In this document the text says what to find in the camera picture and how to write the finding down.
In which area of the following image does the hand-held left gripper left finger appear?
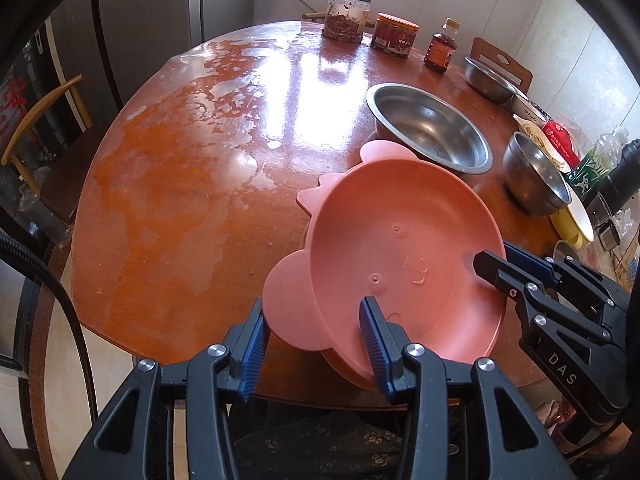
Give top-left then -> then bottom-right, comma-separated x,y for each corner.
60,297 -> 273,480

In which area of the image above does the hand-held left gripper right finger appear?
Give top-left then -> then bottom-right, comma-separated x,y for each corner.
357,296 -> 576,480

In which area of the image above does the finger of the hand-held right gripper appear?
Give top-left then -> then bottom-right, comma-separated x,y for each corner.
473,250 -> 621,356
502,242 -> 632,322

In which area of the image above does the yellow bowl white inside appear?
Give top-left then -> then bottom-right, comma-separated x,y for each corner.
549,187 -> 596,252

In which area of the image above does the small steel bowl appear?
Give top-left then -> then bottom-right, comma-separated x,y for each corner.
502,131 -> 573,217

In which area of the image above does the pink animal-shaped plate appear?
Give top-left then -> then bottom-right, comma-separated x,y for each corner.
262,140 -> 507,392

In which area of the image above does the large steel bowl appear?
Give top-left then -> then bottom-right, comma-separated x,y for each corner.
366,82 -> 493,176

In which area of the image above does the steel cup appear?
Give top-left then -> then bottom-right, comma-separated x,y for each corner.
597,219 -> 623,252

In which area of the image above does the person's floral clothing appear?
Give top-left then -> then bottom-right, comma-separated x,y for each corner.
230,400 -> 466,480

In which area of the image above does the green label plastic bottle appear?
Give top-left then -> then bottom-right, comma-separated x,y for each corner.
565,126 -> 632,192

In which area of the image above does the white plate with food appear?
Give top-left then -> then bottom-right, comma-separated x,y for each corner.
512,112 -> 573,173

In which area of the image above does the red tissue pack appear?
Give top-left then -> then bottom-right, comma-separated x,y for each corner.
541,120 -> 583,171

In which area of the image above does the black thermos flask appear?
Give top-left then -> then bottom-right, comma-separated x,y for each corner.
595,139 -> 640,200

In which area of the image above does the white printed bowl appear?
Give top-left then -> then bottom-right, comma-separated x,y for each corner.
510,91 -> 550,122

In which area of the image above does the steel bowl with food scraps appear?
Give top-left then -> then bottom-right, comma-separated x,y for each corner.
464,56 -> 518,106

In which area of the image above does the wooden chair carved back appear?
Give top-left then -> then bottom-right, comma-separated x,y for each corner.
470,37 -> 534,92

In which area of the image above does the brown sauce bottle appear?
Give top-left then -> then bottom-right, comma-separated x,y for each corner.
423,17 -> 461,74

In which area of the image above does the red jar orange lid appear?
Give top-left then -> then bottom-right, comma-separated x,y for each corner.
370,12 -> 420,58

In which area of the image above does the clear jar black lid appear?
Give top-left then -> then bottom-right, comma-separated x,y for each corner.
321,0 -> 374,43

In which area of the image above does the wooden chair curved back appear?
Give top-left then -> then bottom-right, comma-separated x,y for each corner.
301,10 -> 377,28

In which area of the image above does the chair with yellow curved back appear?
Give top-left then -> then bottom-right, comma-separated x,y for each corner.
0,74 -> 103,231

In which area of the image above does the white sack red print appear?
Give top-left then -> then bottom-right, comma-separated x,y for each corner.
0,67 -> 26,126

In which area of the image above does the grey refrigerator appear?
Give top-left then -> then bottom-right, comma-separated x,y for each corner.
47,0 -> 258,111

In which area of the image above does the black cable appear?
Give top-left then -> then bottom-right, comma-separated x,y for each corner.
0,232 -> 98,423

